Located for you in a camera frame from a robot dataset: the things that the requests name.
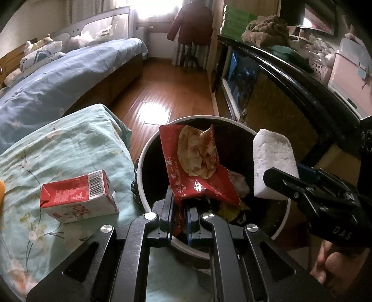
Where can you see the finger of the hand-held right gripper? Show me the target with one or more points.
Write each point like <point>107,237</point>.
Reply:
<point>284,183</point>
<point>308,171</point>

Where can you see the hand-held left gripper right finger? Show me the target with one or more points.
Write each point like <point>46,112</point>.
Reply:
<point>191,222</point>

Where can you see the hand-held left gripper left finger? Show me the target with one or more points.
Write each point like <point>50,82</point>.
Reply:
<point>170,209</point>

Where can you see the white foam block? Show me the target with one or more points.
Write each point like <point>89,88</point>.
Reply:
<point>270,156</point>

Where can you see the red snack wrapper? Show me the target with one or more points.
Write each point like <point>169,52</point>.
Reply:
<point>197,188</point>

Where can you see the white round trash bin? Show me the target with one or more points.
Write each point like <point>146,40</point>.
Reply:
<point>142,185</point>

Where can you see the black bin liner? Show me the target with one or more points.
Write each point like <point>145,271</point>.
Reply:
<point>154,162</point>

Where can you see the person's right hand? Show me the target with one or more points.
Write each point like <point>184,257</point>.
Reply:
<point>331,267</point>

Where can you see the yellow snack wrapper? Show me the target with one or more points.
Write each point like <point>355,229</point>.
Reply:
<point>232,213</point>

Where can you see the red and white carton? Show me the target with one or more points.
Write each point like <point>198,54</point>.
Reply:
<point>78,197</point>

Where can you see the black cabinet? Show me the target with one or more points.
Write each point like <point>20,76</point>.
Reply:
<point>276,72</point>

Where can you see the white patterned basket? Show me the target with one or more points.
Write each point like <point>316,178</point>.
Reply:
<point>319,66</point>

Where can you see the pink storage box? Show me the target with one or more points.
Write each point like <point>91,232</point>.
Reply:
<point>348,72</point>

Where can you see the dark green cloth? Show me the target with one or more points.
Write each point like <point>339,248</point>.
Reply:
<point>290,55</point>

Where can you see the green floral blanket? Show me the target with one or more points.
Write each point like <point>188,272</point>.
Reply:
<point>72,139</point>

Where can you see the white plastic bags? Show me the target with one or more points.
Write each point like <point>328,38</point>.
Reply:
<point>321,49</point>

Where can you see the brown knitted blanket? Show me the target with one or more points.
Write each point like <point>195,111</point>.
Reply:
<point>264,32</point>

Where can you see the wooden coat stand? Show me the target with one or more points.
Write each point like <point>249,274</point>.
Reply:
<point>189,56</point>

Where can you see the black framed mirror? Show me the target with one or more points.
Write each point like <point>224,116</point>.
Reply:
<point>319,17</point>

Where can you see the stack of green boxes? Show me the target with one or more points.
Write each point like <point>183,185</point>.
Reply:
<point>237,20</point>

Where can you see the orange object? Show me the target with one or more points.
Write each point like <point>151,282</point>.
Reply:
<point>1,191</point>

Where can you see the bed with blue quilt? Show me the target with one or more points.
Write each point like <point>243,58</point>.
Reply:
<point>58,78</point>

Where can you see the dark red jacket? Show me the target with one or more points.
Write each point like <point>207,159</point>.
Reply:
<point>191,23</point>

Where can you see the pink and white plush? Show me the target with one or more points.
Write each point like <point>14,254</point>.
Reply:
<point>84,37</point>

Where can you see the panda print pillow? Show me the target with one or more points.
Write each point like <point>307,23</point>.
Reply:
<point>40,55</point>

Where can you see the white pillow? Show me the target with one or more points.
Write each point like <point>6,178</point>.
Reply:
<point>14,77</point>

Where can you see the cream plush toy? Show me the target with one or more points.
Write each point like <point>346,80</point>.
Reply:
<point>39,42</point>

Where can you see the wooden bed frame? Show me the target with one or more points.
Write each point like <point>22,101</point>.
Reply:
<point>122,78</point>

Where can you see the grey bed guard rail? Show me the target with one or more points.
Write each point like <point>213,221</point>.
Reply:
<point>93,21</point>

